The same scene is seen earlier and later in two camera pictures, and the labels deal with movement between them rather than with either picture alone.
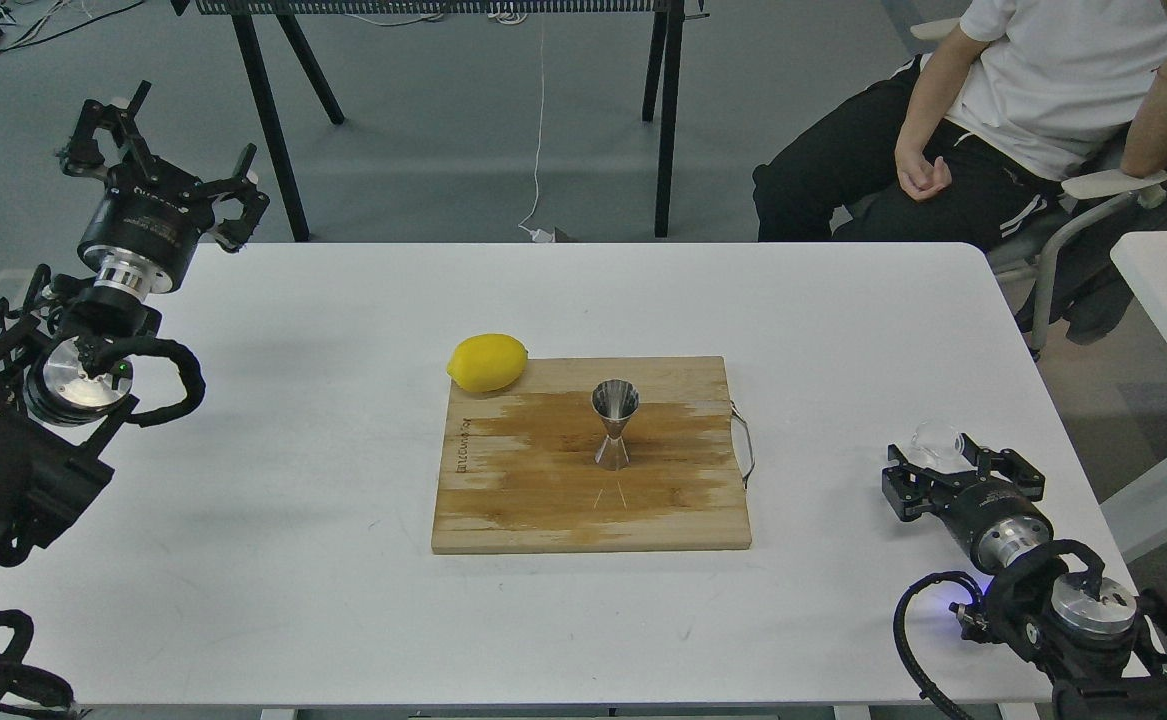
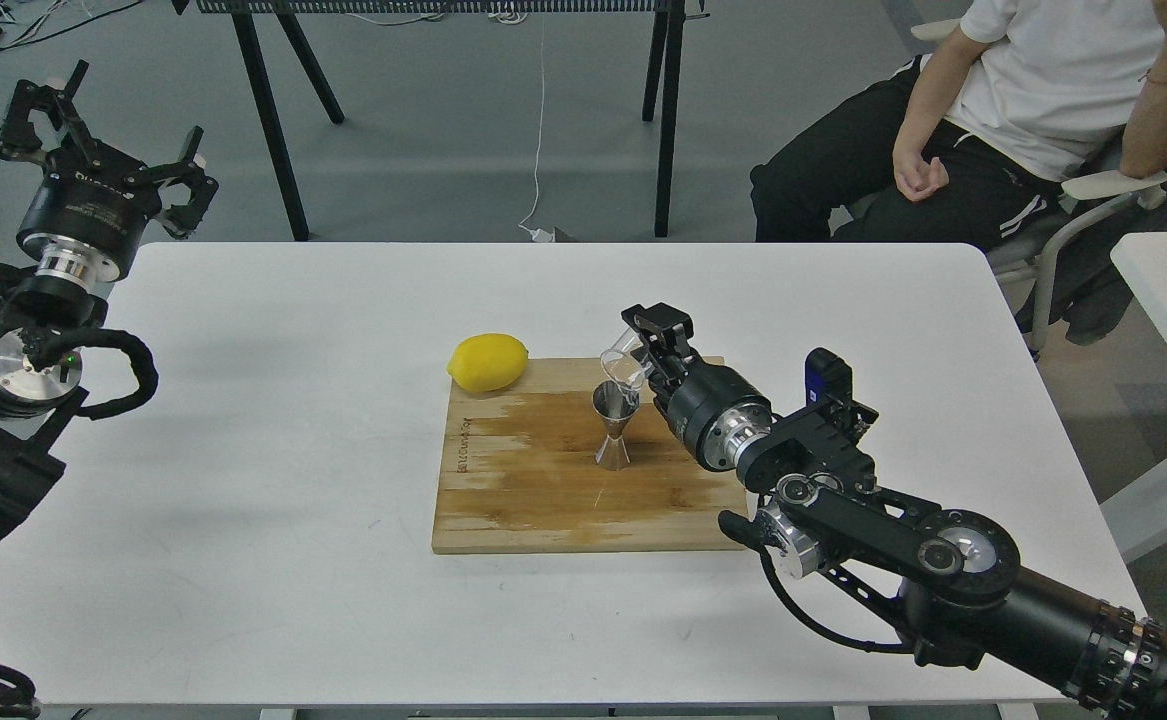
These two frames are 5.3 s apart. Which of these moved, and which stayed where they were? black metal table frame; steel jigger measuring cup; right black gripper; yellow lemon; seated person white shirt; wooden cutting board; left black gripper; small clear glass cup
Moved: right black gripper; left black gripper; small clear glass cup
Stayed: seated person white shirt; black metal table frame; steel jigger measuring cup; yellow lemon; wooden cutting board
